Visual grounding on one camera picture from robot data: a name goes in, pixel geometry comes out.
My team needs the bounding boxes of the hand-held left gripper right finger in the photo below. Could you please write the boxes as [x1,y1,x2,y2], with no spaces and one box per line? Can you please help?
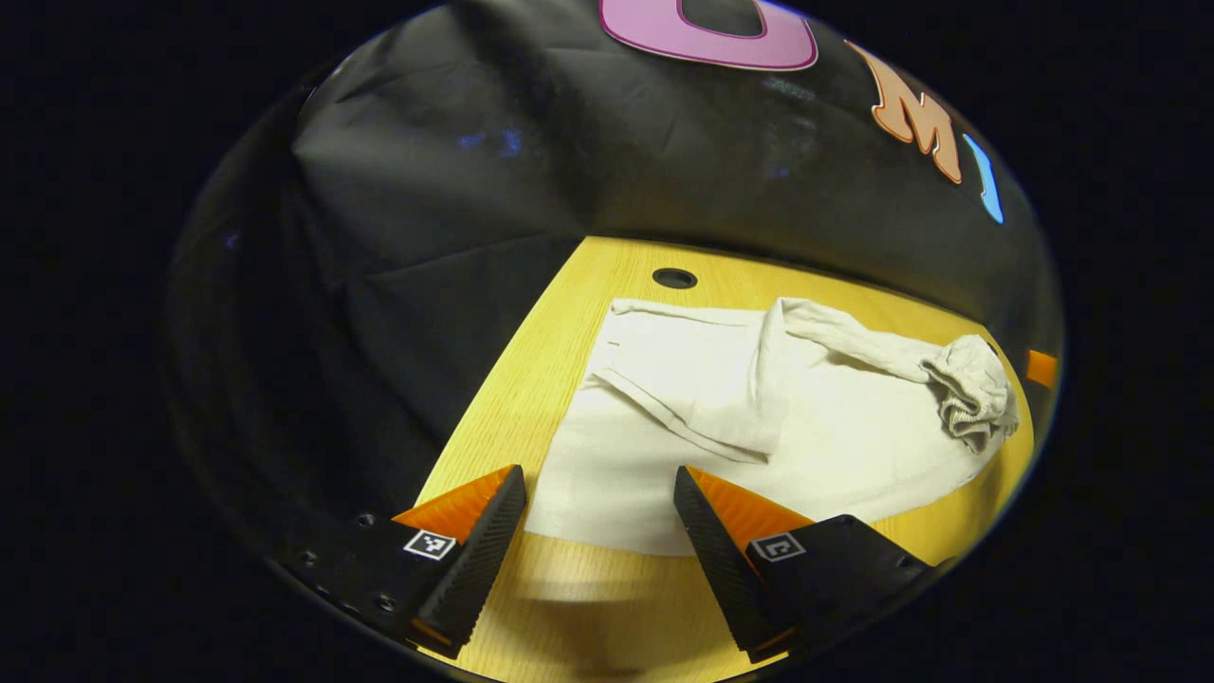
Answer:
[672,465,951,665]

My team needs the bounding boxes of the white jeans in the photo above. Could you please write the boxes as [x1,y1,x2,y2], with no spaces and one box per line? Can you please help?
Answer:
[524,296,1021,559]

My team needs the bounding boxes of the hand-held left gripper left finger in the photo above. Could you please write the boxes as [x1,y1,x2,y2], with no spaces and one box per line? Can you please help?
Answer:
[283,464,528,660]

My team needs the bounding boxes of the black backdrop cloth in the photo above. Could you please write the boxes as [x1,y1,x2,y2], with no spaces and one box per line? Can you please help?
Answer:
[163,0,1065,580]

